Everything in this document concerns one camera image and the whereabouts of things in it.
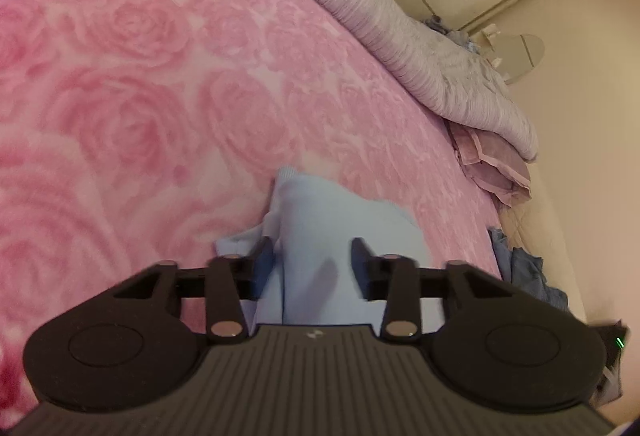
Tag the pink rose blanket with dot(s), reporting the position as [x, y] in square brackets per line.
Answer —
[134, 131]

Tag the light blue garment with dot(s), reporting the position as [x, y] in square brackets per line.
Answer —
[311, 222]

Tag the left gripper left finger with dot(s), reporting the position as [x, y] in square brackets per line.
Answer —
[241, 276]

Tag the pink folded sheet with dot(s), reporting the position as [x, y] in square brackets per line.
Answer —
[492, 163]

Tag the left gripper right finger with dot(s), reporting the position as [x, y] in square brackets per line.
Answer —
[390, 276]

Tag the black device green light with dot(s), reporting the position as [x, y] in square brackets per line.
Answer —
[609, 388]

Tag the blue clothes pile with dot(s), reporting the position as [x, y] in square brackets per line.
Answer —
[525, 271]

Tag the grey striped duvet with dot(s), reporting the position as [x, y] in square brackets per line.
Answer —
[451, 81]

